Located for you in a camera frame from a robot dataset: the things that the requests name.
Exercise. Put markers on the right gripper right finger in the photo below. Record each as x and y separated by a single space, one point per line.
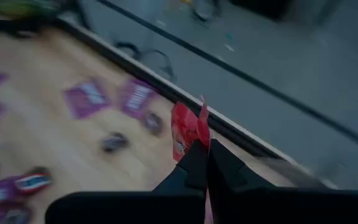
275 208

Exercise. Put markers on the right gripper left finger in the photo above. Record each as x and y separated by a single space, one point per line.
135 208

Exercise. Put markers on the red candy pack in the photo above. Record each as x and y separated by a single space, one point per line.
186 127

